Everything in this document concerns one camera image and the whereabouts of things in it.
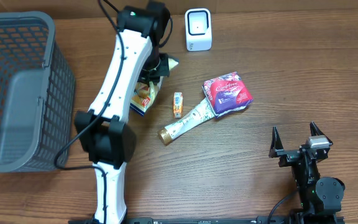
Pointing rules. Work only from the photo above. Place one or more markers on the yellow snack bag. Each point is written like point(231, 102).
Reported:
point(145, 95)

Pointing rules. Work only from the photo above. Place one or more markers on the purple red Carefree pack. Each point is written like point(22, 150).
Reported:
point(226, 94)

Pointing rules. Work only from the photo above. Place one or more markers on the white tube gold cap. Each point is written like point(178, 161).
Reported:
point(198, 115)

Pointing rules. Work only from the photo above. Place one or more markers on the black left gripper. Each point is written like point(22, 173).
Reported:
point(163, 70)

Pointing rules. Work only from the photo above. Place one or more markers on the small orange box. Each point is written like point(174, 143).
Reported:
point(177, 105)

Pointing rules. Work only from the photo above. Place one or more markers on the white barcode scanner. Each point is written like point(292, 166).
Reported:
point(198, 29)

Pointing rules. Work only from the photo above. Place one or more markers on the grey plastic shopping basket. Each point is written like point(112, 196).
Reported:
point(37, 88)

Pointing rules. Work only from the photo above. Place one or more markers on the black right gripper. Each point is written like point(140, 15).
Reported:
point(288, 155)

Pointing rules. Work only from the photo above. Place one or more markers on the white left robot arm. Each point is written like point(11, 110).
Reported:
point(103, 131)

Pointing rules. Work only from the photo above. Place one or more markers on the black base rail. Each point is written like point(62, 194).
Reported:
point(257, 220)

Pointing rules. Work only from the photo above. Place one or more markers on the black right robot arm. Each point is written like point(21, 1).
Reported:
point(320, 197)

